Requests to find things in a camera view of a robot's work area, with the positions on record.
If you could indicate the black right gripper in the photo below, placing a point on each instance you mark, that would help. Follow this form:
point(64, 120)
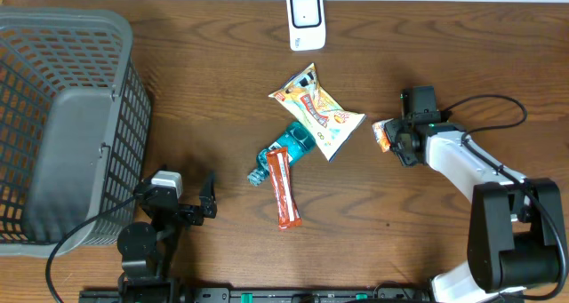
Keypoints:
point(404, 156)

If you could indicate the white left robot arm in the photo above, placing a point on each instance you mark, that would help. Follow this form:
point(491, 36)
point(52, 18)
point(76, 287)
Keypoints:
point(147, 248)

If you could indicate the red white snack bar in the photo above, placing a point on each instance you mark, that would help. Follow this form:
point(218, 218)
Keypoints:
point(280, 178)

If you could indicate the orange tissue pack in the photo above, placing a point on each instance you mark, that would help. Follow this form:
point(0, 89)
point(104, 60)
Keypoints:
point(381, 136)

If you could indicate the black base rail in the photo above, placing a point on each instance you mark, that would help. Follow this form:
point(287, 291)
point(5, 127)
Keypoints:
point(225, 295)

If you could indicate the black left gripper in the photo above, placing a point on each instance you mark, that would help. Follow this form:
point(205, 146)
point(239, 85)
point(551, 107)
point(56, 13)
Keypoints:
point(194, 215)

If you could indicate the blue mouthwash bottle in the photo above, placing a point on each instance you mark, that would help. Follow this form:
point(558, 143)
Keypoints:
point(298, 141)

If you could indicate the grey plastic lattice basket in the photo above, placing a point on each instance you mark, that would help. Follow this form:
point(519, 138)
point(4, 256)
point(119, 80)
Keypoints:
point(74, 128)

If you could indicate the white barcode scanner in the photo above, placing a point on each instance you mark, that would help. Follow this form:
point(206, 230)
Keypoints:
point(306, 21)

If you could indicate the yellow chip snack bag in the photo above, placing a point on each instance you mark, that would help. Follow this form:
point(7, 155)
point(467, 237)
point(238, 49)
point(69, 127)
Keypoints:
point(326, 120)

